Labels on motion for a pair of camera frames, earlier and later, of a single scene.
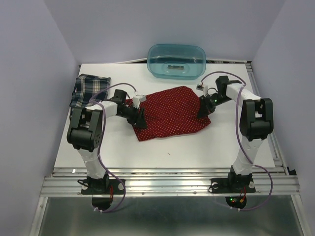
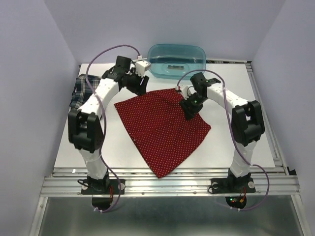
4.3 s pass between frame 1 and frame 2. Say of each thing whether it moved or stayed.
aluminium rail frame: stayed
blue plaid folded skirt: stayed
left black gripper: moved
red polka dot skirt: moved
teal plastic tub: stayed
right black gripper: moved
